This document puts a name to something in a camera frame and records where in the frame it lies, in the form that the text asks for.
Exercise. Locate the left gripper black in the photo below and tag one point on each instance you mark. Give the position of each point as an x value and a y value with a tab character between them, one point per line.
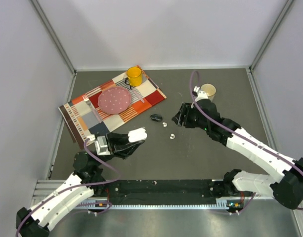
118	146

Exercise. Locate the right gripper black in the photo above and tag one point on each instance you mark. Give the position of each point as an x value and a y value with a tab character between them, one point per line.
186	109

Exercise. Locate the white earbud charging case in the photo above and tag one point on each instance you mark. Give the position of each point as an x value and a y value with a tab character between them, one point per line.
137	135

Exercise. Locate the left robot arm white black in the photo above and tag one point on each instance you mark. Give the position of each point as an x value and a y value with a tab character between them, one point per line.
85	181

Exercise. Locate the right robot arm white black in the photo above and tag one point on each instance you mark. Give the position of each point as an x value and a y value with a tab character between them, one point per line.
284	178

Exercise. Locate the cream enamel mug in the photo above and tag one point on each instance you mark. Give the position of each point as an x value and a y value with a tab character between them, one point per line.
210	90

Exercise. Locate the patterned orange placemat cloth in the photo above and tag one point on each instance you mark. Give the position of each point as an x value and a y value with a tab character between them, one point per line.
82	123

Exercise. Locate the pink dotted plate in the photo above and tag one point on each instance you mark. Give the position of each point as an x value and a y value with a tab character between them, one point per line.
114	100

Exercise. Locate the yellow mug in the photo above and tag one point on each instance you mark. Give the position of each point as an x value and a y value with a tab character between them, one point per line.
134	76

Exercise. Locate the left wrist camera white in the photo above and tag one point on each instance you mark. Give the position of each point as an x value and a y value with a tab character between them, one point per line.
101	145

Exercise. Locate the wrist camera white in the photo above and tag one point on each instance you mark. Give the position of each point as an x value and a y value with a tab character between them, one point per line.
199	94
101	145

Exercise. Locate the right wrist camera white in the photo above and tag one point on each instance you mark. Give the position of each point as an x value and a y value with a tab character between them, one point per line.
199	94

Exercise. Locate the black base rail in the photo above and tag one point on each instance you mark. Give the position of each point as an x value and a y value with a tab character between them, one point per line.
163	192

